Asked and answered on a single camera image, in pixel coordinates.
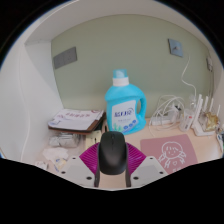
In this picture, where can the gold snack bag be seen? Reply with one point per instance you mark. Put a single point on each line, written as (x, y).
(212, 121)

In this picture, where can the grey wall socket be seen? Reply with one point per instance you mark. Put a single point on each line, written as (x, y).
(175, 47)

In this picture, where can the small cream box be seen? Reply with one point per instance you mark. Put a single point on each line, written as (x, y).
(91, 138)

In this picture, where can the pink mouse pad with drawing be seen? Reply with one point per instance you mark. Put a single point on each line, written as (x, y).
(166, 146)

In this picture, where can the white router with antennas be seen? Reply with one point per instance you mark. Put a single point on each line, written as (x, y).
(200, 125)

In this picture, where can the crumpled grey plastic bag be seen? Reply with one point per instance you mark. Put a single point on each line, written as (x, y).
(65, 140)

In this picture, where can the blue detergent bottle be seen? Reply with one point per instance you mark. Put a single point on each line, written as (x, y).
(125, 103)

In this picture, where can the white power strip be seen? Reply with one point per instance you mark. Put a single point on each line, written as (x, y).
(163, 120)

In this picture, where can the small yellow snack packet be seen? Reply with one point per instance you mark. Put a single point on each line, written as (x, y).
(61, 164)

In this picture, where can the grey wall vent plate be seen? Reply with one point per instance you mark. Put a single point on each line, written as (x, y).
(65, 57)

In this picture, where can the wall outlet with plugs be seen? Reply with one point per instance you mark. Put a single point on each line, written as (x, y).
(209, 64)

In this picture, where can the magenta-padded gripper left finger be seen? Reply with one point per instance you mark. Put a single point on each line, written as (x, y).
(75, 170)

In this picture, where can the black computer mouse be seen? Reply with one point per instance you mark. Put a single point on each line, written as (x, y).
(113, 153)

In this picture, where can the white desk hutch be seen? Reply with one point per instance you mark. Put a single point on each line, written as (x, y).
(33, 83)

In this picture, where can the white crumpled tissue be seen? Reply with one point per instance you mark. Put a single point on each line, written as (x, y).
(55, 153)

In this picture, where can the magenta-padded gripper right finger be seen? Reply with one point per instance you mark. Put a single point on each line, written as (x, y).
(150, 169)

